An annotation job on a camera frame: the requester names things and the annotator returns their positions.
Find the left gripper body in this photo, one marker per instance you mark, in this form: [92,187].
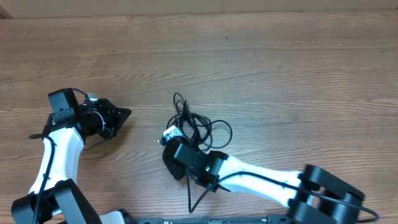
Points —
[102,121]

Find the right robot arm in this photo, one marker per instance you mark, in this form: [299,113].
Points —
[311,196]

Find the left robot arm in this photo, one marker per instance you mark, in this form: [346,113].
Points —
[55,190]

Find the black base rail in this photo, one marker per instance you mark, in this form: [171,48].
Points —
[270,219]

